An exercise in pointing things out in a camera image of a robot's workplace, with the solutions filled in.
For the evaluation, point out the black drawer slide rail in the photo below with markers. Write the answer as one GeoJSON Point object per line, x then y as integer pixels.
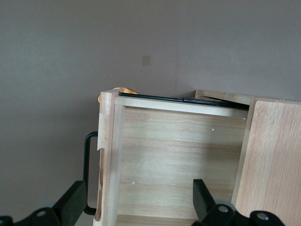
{"type": "Point", "coordinates": [188, 100]}

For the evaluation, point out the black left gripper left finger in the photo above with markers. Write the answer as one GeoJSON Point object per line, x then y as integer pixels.
{"type": "Point", "coordinates": [70, 204]}

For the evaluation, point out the orange striped toy bread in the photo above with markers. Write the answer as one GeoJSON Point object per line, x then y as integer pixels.
{"type": "Point", "coordinates": [122, 90]}

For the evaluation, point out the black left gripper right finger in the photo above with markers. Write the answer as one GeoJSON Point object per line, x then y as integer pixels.
{"type": "Point", "coordinates": [202, 200]}

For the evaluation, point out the light wooden drawer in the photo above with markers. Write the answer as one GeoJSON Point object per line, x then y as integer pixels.
{"type": "Point", "coordinates": [176, 153]}

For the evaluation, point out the wooden drawer cabinet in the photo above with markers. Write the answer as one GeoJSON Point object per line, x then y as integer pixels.
{"type": "Point", "coordinates": [270, 153]}

